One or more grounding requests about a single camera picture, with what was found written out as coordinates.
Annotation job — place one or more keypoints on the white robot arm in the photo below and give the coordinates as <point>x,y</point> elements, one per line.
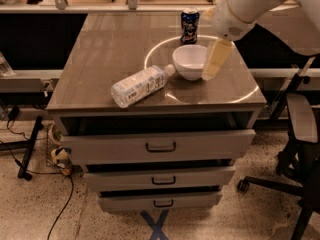
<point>296,22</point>

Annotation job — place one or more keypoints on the grey drawer cabinet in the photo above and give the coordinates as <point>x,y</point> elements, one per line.
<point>111,47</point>

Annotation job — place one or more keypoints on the black office chair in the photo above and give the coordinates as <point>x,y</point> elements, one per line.
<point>299,160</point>

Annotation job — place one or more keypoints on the bottom grey drawer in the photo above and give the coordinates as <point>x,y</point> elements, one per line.
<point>162,201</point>

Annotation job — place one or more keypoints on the blue soda can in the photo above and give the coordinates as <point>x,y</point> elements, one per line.
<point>189,25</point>

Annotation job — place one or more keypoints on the white bowl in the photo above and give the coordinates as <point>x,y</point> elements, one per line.
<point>189,61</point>

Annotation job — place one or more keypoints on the clear plastic water bottle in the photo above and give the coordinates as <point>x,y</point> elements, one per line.
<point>141,84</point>

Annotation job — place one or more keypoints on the top grey drawer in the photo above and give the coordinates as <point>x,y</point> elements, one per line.
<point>160,147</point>

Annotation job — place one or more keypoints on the black metal stand leg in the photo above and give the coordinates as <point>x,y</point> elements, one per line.
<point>28,146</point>

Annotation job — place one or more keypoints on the middle grey drawer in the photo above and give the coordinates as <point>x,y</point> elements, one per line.
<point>159,179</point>

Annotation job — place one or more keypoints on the grey drawer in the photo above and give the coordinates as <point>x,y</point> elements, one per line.
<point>162,201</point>
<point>159,179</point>
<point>160,147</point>

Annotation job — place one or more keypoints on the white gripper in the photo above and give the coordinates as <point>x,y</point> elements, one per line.
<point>227,21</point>

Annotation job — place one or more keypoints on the wire basket with toys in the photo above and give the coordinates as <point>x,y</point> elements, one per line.
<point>57,154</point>

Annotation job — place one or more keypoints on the blue tape cross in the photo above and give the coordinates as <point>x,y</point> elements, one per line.
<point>156,226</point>

